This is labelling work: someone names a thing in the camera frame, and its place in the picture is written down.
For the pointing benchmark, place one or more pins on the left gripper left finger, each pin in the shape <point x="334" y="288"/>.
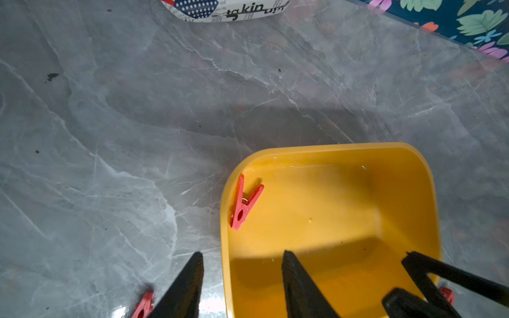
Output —
<point x="182" y="299"/>

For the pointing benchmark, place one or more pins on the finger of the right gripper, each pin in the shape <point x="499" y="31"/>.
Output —
<point x="400" y="303"/>
<point x="419" y="266"/>

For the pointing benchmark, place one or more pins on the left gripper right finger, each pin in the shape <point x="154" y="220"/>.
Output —
<point x="303" y="298"/>

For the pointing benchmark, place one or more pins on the red boxed clothespin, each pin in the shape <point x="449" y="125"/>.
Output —
<point x="448" y="294"/>
<point x="144" y="308"/>

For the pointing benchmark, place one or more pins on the yellow plastic storage box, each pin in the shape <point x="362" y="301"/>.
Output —
<point x="349" y="212"/>

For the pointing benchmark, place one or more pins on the newspaper print pouch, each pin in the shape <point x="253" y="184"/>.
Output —
<point x="222" y="11"/>

